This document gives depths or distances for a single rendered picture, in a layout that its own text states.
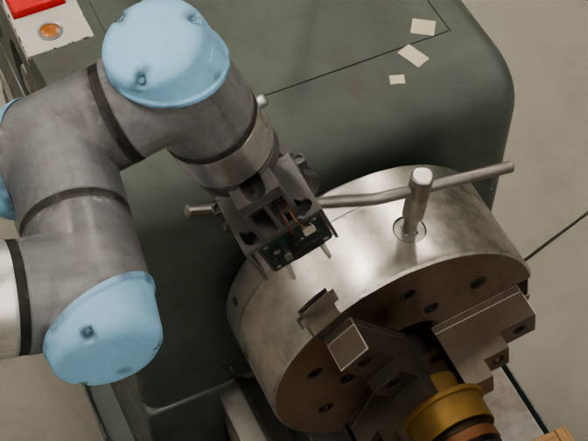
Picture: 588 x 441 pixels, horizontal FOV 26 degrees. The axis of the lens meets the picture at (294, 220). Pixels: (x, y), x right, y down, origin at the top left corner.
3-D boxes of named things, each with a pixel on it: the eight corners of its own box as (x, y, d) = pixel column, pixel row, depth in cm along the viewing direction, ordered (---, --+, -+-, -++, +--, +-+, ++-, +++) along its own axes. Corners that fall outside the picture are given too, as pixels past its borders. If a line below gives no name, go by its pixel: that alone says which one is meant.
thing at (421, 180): (410, 235, 130) (428, 164, 121) (419, 252, 129) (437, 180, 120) (390, 241, 130) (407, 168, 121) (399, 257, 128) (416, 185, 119)
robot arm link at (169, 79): (74, 23, 86) (186, -33, 85) (139, 105, 95) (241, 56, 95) (101, 110, 82) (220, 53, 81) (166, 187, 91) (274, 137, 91)
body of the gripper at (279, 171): (264, 286, 104) (213, 223, 94) (223, 209, 109) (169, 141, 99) (345, 237, 104) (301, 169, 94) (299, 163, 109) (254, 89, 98)
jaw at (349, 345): (360, 335, 137) (297, 317, 128) (394, 307, 135) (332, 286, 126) (409, 420, 131) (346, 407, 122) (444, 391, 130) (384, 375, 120)
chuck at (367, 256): (231, 402, 149) (247, 241, 124) (462, 318, 159) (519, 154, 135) (262, 466, 144) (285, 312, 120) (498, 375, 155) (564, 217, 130)
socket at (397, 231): (413, 230, 131) (417, 213, 129) (426, 255, 129) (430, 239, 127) (383, 237, 130) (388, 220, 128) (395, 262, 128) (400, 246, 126)
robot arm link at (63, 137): (-28, 231, 83) (122, 159, 82) (-53, 105, 89) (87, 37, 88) (31, 283, 89) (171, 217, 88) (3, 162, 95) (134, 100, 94)
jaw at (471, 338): (416, 303, 137) (513, 254, 138) (419, 324, 141) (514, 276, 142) (467, 386, 131) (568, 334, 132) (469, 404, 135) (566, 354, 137)
